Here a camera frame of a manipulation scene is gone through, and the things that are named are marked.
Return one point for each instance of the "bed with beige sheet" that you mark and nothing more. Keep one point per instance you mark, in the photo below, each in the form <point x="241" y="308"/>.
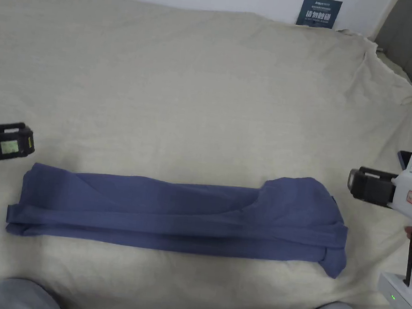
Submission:
<point x="182" y="97"/>

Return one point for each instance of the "dark blue garment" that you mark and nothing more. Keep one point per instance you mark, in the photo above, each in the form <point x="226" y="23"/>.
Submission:
<point x="184" y="218"/>

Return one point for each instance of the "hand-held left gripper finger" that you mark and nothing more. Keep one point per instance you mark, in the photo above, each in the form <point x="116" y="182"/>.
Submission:
<point x="10" y="126"/>
<point x="19" y="144"/>

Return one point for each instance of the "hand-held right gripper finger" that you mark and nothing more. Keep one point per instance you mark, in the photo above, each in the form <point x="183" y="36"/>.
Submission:
<point x="377" y="172"/>
<point x="369" y="190"/>

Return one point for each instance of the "dark phone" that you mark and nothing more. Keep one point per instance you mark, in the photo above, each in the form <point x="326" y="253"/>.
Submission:
<point x="404" y="160"/>

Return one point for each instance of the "dark blue wall sign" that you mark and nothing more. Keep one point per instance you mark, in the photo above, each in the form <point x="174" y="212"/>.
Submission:
<point x="319" y="12"/>

